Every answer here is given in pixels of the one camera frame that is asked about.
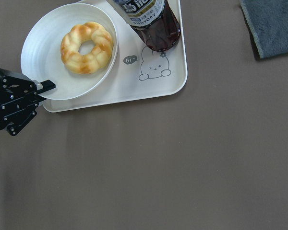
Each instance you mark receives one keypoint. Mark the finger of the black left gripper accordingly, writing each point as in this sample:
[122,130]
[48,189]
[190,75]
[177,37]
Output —
[18,87]
[17,113]

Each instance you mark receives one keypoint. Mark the white round plate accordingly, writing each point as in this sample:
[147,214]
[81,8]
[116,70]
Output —
[41,58]

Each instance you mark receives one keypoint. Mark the braided ring donut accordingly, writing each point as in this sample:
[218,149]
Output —
[97,58]

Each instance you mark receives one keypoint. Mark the cream rabbit serving tray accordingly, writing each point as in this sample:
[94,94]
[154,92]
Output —
[138,72]

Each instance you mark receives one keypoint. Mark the dark tea bottle on tray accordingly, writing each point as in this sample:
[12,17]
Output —
[152,20]

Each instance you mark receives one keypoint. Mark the grey folded cloth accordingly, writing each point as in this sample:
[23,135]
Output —
[268,23]

